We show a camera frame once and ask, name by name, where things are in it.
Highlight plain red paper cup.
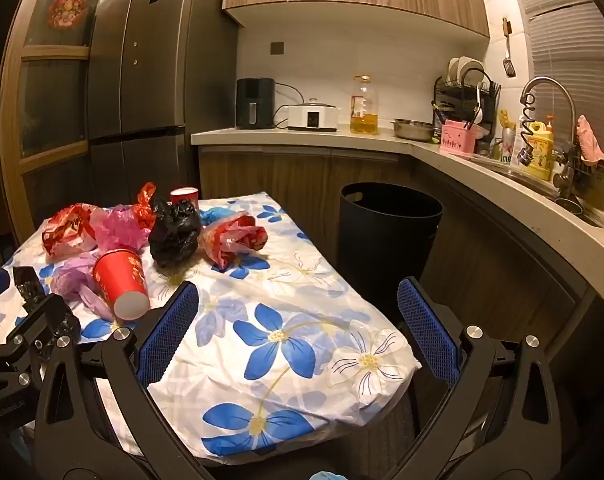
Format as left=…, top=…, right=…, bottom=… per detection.
left=170, top=187, right=199, bottom=208

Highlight cooking oil bottle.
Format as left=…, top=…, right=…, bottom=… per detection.
left=350, top=75, right=380, bottom=135

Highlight yellow detergent bottle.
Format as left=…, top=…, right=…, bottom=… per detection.
left=524, top=115, right=555, bottom=181

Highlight black air fryer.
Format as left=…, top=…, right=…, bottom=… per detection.
left=236, top=78, right=277, bottom=130

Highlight wire sink caddy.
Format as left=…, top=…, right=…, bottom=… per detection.
left=564, top=152, right=604, bottom=182

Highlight steel kitchen faucet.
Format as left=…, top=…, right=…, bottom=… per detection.
left=519, top=76, right=583, bottom=201

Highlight black power cable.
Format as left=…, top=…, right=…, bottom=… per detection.
left=273, top=82, right=307, bottom=129

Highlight black plastic bag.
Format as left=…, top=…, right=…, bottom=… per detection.
left=148, top=195, right=203, bottom=268

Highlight steel sink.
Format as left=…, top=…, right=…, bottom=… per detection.
left=482, top=155, right=604, bottom=231

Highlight steel basin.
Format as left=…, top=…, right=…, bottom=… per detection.
left=392, top=118, right=435, bottom=142

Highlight pink dish cloth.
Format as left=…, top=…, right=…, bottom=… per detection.
left=576, top=115, right=604, bottom=166

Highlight purple plastic glove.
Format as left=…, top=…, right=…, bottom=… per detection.
left=49, top=252, right=115, bottom=321

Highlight red floral door sticker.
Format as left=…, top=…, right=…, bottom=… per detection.
left=46, top=0, right=87, bottom=28

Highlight dark steel refrigerator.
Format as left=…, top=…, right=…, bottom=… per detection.
left=84, top=0, right=240, bottom=206

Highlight blue floral cloth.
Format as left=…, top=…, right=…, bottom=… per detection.
left=0, top=191, right=423, bottom=461

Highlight white electric cooker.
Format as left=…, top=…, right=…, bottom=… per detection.
left=287, top=98, right=339, bottom=132

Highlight pink utensil holder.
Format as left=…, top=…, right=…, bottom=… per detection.
left=440, top=120, right=478, bottom=156

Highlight red paper cup gold print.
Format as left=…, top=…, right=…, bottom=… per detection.
left=92, top=249, right=151, bottom=321

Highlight blue glove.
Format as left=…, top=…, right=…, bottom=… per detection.
left=199, top=206, right=233, bottom=226

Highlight kitchen counter with wooden cabinets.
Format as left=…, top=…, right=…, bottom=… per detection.
left=192, top=127, right=604, bottom=361

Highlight beer can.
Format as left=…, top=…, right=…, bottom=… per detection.
left=499, top=127, right=518, bottom=163

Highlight pink plastic bag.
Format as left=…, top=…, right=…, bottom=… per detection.
left=94, top=205, right=155, bottom=253

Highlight hanging metal spatula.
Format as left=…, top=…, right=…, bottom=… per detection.
left=502, top=17, right=517, bottom=78

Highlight black dish rack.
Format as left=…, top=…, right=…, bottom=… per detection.
left=432, top=74, right=500, bottom=143

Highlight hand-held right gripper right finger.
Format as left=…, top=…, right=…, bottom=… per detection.
left=387, top=276, right=580, bottom=480

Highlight window blinds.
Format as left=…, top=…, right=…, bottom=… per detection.
left=509, top=0, right=604, bottom=181

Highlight black trash bin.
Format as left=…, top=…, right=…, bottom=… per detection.
left=337, top=182, right=443, bottom=311

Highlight red and white plastic bag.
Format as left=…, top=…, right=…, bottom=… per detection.
left=199, top=212, right=269, bottom=270
left=42, top=203, right=100, bottom=263

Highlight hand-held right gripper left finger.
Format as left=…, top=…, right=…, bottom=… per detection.
left=32, top=281, right=217, bottom=480

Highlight wooden framed glass door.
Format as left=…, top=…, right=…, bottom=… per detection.
left=0, top=0, right=137, bottom=246

